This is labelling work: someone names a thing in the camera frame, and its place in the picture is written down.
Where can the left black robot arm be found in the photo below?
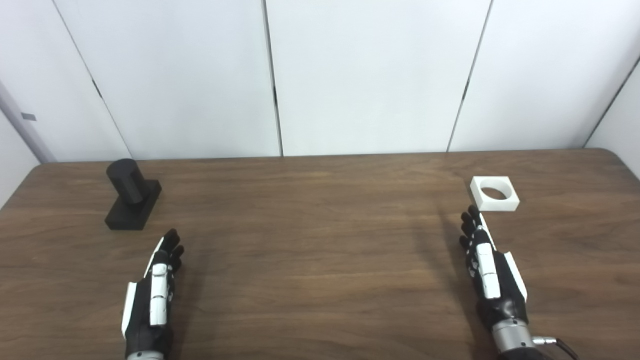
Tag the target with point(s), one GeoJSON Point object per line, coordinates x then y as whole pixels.
{"type": "Point", "coordinates": [146, 356]}

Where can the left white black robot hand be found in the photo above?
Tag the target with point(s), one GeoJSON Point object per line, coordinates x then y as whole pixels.
{"type": "Point", "coordinates": [159, 290]}

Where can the grey wall corner post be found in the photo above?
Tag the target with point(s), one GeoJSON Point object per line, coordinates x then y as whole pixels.
{"type": "Point", "coordinates": [27, 130]}

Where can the small grey tag on post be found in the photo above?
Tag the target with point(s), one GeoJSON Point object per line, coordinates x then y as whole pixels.
{"type": "Point", "coordinates": [29, 117]}

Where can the white square piece with hole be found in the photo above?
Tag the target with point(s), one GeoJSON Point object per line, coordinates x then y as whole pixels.
{"type": "Point", "coordinates": [500, 204]}

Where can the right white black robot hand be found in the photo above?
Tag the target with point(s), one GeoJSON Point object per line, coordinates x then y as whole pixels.
{"type": "Point", "coordinates": [487, 272]}

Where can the black peg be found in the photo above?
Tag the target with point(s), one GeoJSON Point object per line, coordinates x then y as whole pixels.
{"type": "Point", "coordinates": [131, 192]}

